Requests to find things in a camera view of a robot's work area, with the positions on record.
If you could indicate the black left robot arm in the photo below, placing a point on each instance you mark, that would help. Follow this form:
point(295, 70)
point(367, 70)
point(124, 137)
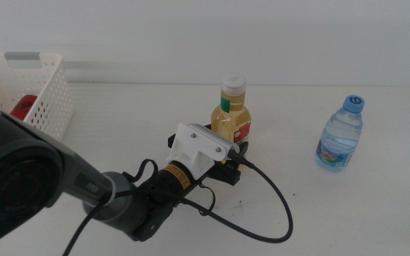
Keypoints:
point(20, 170)

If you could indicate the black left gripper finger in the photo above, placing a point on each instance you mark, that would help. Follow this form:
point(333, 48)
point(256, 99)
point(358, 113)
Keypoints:
point(243, 147)
point(172, 140)

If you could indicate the yellow tea bottle white cap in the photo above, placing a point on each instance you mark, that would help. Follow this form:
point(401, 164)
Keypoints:
point(230, 117)

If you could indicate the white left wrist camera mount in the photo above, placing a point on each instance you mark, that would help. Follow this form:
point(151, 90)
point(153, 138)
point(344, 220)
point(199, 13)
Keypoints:
point(198, 149)

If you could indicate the clear water bottle blue cap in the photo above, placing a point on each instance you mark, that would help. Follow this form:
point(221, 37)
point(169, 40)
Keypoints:
point(340, 142)

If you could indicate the white perforated plastic basket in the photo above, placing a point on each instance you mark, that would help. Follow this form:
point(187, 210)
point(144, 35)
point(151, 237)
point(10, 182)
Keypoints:
point(48, 103)

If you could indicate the red drink can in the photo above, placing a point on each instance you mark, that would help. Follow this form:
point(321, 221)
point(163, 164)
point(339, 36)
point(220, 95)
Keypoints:
point(23, 106)

